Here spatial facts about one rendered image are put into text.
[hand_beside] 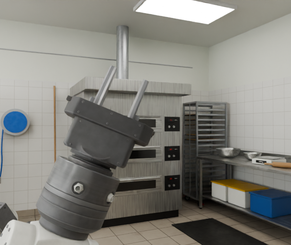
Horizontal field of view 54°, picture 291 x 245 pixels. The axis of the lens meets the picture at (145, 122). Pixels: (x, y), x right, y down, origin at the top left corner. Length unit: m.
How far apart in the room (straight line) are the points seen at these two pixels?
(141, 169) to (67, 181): 3.78
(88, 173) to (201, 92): 5.54
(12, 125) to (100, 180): 4.28
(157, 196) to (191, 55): 2.92
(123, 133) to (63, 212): 0.12
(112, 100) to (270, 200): 2.41
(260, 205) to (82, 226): 3.84
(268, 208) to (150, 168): 1.64
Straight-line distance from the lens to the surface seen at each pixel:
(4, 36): 4.95
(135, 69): 5.22
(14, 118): 4.61
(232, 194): 4.50
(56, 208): 0.35
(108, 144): 0.36
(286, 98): 4.58
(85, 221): 0.36
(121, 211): 4.13
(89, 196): 0.35
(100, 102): 0.38
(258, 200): 4.14
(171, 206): 4.45
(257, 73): 5.00
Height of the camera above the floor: 1.39
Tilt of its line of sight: 1 degrees up
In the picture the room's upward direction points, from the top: straight up
